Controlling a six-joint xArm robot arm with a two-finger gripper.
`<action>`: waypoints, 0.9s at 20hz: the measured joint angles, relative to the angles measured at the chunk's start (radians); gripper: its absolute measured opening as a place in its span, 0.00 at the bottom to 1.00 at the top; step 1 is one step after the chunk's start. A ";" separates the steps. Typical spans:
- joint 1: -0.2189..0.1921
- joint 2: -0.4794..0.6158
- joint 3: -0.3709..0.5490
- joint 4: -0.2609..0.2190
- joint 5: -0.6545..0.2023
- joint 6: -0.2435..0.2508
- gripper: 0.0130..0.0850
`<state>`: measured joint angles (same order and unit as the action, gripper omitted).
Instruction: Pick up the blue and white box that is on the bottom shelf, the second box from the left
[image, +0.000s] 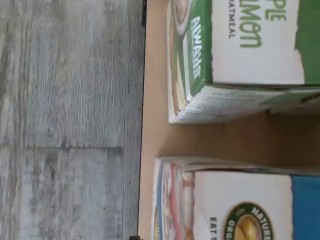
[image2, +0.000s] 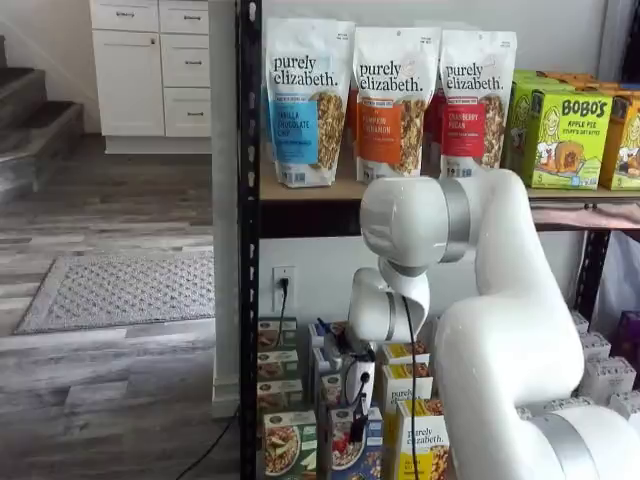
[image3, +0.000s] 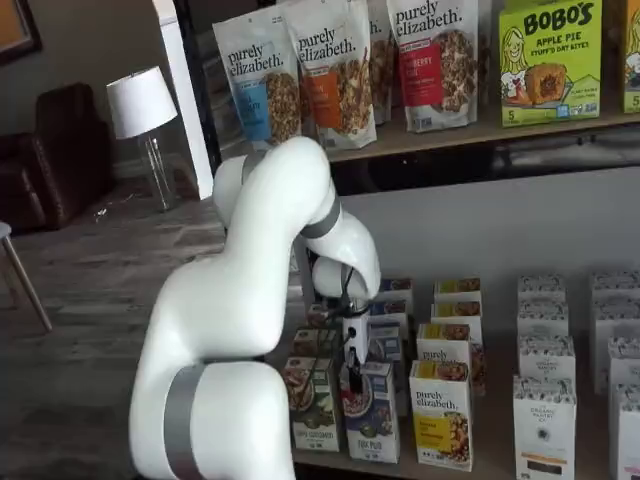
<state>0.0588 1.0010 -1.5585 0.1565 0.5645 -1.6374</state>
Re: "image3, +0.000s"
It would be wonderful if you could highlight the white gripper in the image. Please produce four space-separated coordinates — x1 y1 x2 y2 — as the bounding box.
342 308 372 395

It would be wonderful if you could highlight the blue white cereal box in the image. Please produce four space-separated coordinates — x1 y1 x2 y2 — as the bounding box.
367 324 409 417
379 278 415 306
339 360 402 464
372 299 409 331

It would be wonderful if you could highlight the green white cereal box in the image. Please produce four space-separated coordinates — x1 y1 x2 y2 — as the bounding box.
305 302 344 332
279 356 342 454
291 327 337 362

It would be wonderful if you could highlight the yellow white granola box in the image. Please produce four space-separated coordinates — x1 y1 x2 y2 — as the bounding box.
430 300 485 334
415 322 487 397
433 278 483 306
408 358 475 474

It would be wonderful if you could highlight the white organic pantry box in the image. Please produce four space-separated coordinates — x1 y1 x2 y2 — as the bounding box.
512 374 579 480
607 335 640 396
613 382 640 480
517 273 568 305
517 333 577 384
517 299 570 341
589 270 640 301
592 294 640 396

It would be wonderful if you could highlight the black metal wood shelf unit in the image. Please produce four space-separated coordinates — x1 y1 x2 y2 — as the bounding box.
172 0 640 480

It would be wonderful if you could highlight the green Bobo's box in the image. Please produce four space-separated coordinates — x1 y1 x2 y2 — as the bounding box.
498 0 603 127

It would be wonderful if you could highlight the yellow Bobo's box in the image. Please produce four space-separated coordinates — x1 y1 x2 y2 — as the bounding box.
622 0 640 115

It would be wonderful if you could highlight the orange granola bag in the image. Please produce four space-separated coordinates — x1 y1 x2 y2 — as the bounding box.
279 2 377 150

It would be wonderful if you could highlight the blue granola bag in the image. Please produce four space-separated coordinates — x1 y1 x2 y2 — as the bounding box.
212 12 304 151

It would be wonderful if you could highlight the white square pillar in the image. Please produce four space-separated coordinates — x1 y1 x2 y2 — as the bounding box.
152 0 216 201

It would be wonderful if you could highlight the red granola bag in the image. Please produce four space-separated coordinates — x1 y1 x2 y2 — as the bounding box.
385 0 480 134

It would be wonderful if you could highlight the white shade table lamp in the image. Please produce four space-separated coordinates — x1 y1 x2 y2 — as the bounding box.
105 66 179 214

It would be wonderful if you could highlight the white legged stool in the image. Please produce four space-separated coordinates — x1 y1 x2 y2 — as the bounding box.
0 221 54 334

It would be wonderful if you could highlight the brown leather armchair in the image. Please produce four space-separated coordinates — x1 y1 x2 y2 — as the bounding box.
0 82 119 236

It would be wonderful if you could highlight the dark framed picture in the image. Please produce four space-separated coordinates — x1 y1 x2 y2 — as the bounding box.
0 0 44 67

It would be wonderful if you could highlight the black looped gripper cable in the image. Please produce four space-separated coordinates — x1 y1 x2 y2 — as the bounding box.
312 302 351 351

